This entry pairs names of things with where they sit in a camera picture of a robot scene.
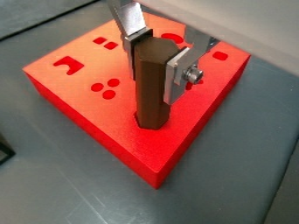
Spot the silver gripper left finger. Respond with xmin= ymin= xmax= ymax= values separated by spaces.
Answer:
xmin=106 ymin=0 xmax=153 ymax=79

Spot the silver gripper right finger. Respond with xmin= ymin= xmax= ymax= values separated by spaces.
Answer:
xmin=162 ymin=26 xmax=218 ymax=105

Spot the dark brown hexagon peg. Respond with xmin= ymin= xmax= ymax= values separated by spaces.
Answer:
xmin=134 ymin=37 xmax=178 ymax=130

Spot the red shape-sorter block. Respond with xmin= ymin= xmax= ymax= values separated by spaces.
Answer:
xmin=22 ymin=21 xmax=249 ymax=188

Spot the black curved holder stand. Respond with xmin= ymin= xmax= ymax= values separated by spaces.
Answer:
xmin=0 ymin=134 xmax=14 ymax=165

